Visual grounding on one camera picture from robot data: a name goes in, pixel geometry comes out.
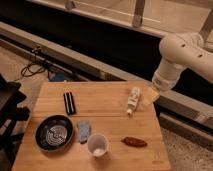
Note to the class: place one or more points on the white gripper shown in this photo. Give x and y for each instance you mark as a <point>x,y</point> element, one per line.
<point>165,78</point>

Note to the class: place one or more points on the blue object on floor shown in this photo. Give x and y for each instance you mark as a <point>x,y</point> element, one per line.
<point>58,77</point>

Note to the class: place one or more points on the dark ceramic bowl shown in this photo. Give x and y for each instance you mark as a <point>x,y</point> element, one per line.
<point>54,133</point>

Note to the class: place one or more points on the blue grey cloth piece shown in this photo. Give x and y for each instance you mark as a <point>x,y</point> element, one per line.
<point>84,131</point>

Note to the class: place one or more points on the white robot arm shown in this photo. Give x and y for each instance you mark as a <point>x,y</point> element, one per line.
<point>179,51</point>

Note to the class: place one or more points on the black rectangular remote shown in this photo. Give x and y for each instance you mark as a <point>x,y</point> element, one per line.
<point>69,103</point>

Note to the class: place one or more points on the brown chili pepper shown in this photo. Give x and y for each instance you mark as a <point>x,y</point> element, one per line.
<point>134,142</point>

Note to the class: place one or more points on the black tripod stand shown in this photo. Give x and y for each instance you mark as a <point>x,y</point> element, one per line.
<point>10,97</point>

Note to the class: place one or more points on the white tube bottle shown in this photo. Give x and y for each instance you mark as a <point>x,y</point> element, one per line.
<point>133,100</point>

